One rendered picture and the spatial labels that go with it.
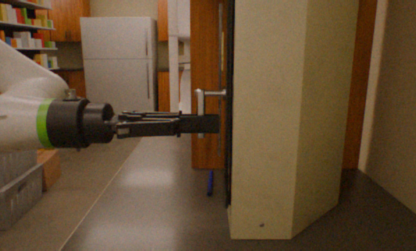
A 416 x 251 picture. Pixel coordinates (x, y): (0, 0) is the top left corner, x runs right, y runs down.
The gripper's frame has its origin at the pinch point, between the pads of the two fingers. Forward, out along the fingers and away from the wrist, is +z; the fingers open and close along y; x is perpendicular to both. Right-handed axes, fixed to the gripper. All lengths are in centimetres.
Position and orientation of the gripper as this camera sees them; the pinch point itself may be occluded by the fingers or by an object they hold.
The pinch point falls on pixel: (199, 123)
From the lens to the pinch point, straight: 59.2
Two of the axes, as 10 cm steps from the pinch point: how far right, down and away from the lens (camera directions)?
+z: 10.0, 0.0, -0.1
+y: 0.1, -2.4, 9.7
